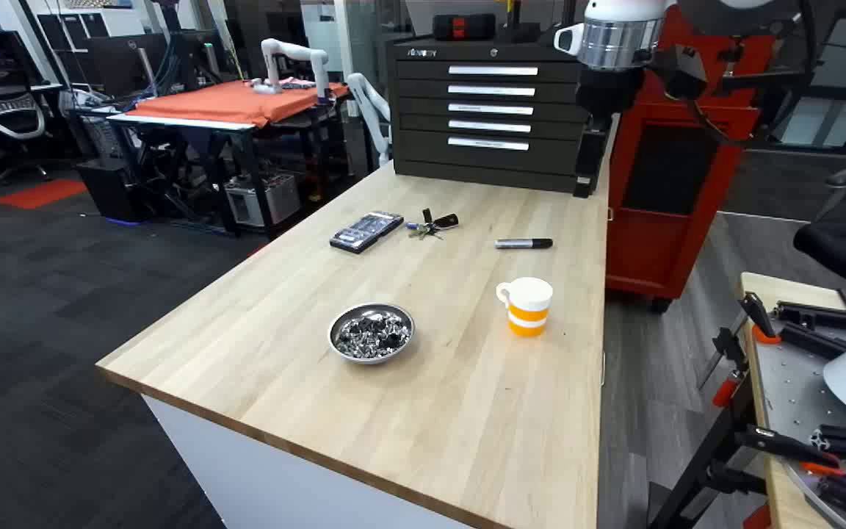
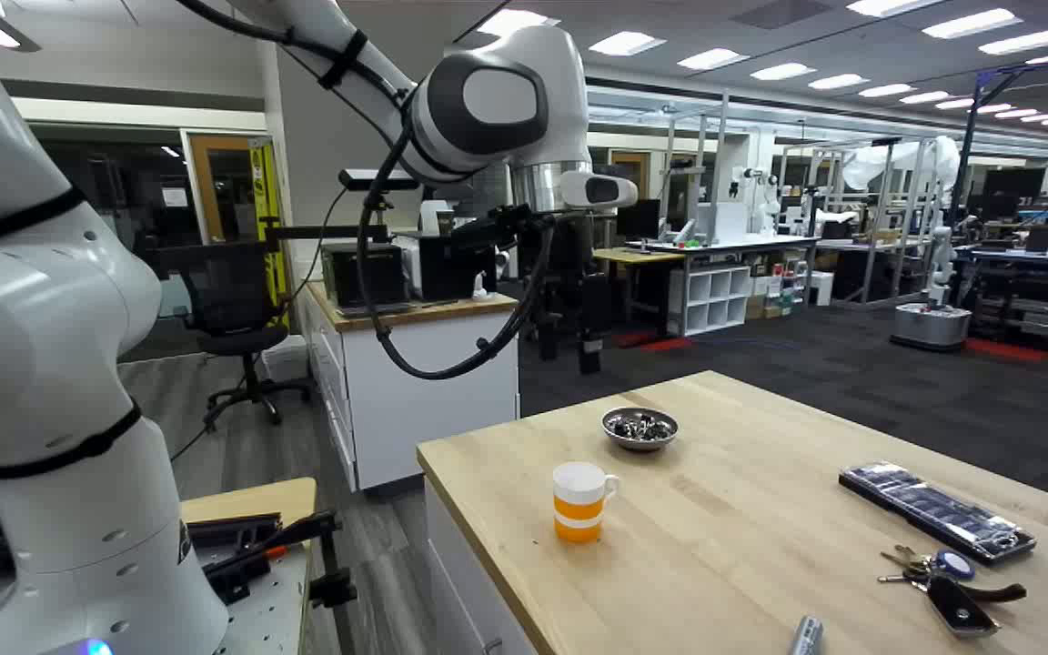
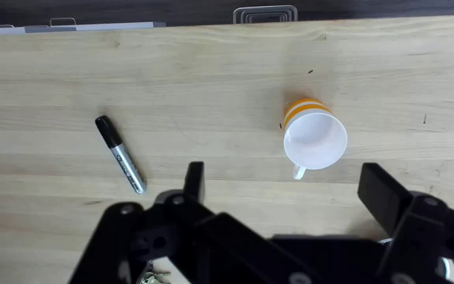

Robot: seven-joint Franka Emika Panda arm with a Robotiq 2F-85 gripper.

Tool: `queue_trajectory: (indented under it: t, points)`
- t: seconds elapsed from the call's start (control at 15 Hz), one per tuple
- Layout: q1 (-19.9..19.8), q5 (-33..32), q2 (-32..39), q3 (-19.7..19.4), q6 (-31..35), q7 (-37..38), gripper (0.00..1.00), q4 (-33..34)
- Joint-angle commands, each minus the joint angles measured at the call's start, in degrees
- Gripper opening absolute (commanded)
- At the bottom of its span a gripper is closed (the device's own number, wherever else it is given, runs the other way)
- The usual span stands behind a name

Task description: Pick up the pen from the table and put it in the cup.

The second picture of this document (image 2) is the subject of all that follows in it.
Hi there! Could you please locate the yellow door post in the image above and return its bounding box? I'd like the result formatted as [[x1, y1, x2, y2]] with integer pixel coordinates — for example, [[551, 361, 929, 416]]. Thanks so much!
[[246, 138, 292, 329]]

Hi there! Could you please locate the background wooden desk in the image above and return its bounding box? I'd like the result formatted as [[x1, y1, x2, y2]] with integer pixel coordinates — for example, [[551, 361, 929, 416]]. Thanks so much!
[[589, 243, 687, 329]]

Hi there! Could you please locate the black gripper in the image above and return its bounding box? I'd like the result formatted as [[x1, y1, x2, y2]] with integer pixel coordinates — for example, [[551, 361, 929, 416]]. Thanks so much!
[[509, 207, 610, 378]]

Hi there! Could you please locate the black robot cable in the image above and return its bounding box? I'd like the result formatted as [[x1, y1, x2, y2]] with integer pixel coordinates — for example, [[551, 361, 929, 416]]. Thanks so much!
[[174, 0, 555, 382]]

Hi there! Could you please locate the small grey metal bowl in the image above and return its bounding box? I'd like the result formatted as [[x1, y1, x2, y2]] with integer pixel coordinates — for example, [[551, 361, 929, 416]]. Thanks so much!
[[600, 402, 682, 458]]

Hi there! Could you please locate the black stereo camera on stand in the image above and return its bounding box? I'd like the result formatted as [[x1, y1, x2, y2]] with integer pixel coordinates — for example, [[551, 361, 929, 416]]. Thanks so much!
[[339, 162, 425, 197]]

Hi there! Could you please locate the orange jar with white lid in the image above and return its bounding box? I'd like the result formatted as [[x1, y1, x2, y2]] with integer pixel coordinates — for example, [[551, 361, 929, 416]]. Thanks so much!
[[548, 458, 623, 545]]

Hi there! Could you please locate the white shelf unit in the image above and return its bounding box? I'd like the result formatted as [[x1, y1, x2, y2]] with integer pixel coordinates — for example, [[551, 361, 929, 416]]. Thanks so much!
[[667, 257, 758, 340]]

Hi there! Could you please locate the black clamp mount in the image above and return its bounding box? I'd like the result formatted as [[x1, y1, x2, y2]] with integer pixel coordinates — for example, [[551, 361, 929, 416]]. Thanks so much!
[[181, 510, 358, 612]]

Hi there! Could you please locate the black equipment box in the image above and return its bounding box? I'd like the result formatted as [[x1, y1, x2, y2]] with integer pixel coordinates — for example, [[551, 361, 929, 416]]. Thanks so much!
[[415, 230, 498, 303]]

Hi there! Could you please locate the white background robot on pedestal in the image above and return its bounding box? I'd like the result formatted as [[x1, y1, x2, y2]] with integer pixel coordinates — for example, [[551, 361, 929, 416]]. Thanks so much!
[[887, 134, 975, 351]]

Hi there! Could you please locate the black office chair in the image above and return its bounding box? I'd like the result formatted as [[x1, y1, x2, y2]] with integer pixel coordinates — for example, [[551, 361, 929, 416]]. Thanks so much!
[[163, 236, 314, 431]]

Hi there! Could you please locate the key bunch with black fob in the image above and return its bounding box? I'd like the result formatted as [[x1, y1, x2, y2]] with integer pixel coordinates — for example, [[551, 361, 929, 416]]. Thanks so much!
[[873, 543, 1030, 641]]

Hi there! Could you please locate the black and silver pen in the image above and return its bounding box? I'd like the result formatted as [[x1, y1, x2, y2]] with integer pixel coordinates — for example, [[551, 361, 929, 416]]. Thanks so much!
[[788, 612, 824, 655]]

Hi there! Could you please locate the black remote control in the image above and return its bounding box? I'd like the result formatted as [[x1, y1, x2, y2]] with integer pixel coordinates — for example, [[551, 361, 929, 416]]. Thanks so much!
[[838, 460, 1039, 567]]

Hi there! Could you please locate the small wooden side table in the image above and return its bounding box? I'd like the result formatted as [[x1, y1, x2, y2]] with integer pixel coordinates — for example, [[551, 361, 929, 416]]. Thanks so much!
[[174, 471, 323, 530]]

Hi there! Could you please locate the white cabinet with wood top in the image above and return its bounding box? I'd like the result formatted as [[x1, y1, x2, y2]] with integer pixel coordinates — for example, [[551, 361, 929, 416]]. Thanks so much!
[[293, 285, 525, 493]]

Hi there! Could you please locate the black monitor box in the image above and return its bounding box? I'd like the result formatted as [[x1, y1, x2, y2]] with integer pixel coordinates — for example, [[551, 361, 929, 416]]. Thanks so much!
[[317, 236, 415, 317]]

